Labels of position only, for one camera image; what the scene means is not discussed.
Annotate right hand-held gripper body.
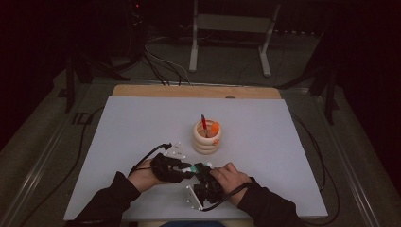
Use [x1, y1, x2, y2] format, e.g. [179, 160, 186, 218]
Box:
[184, 173, 225, 212]

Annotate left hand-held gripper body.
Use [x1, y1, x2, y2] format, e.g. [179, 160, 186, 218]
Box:
[150, 141, 194, 184]

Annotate green and white glue stick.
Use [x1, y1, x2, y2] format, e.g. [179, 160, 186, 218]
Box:
[183, 161, 215, 174]

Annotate cream ribbed pen holder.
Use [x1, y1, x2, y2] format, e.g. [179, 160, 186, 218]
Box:
[192, 118, 222, 156]

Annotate orange highlighter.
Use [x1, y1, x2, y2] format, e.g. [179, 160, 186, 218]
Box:
[209, 121, 220, 139]

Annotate red pen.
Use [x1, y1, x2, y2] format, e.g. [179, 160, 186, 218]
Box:
[200, 113, 210, 139]

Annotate person's right hand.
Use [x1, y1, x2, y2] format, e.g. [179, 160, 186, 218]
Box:
[209, 162, 253, 207]

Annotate person's left hand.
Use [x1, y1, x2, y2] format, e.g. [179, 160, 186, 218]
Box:
[127, 158, 165, 193]

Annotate pale grey table mat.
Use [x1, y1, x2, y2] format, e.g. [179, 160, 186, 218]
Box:
[63, 96, 329, 222]

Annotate black tripod stand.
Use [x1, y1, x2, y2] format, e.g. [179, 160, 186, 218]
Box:
[280, 62, 340, 126]
[64, 53, 131, 114]

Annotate grey metal stand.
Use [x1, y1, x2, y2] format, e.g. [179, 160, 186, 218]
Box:
[188, 0, 282, 78]

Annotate dark device with red light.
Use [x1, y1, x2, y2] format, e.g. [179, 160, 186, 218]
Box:
[124, 0, 148, 61]

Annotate right hand-held gripper cable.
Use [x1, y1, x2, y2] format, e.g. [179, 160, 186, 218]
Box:
[201, 182, 253, 213]

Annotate hand-held gripper cable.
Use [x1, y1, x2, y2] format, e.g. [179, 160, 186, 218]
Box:
[201, 182, 253, 213]
[127, 142, 173, 178]

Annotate left hand-held gripper cable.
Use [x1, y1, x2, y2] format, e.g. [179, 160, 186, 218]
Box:
[127, 142, 173, 178]

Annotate black floor cable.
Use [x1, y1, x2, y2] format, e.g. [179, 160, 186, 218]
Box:
[289, 111, 327, 193]
[17, 107, 106, 227]
[310, 133, 341, 227]
[145, 53, 169, 87]

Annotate white floor cable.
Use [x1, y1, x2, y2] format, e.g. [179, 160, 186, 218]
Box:
[144, 44, 192, 86]

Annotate metal floor rail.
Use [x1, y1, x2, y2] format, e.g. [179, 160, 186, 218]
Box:
[0, 79, 96, 227]
[310, 91, 401, 227]

